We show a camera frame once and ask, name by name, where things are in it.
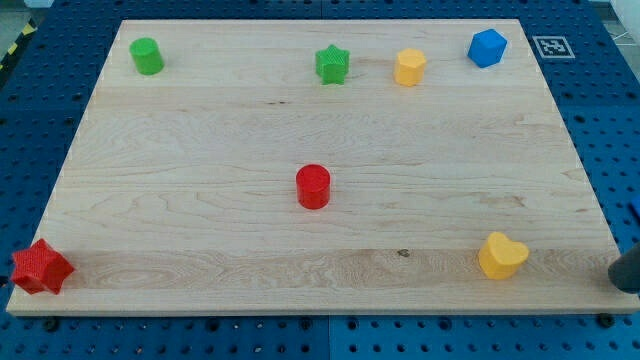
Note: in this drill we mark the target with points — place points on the green star block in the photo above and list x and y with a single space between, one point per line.
332 65

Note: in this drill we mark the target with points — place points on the red star block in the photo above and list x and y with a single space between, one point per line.
40 268

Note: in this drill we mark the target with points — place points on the yellow hexagon block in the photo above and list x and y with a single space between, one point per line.
409 67

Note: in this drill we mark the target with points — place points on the green cylinder block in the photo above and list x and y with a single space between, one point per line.
146 55

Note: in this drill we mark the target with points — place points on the yellow heart block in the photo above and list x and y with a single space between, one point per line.
500 257

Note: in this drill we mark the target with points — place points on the white fiducial marker tag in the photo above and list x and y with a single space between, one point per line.
553 47

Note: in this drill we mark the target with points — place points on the red cylinder block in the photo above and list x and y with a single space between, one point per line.
313 186

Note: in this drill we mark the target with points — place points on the blue hexagon block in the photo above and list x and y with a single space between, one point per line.
487 48

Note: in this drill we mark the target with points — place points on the wooden board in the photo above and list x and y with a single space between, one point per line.
178 196

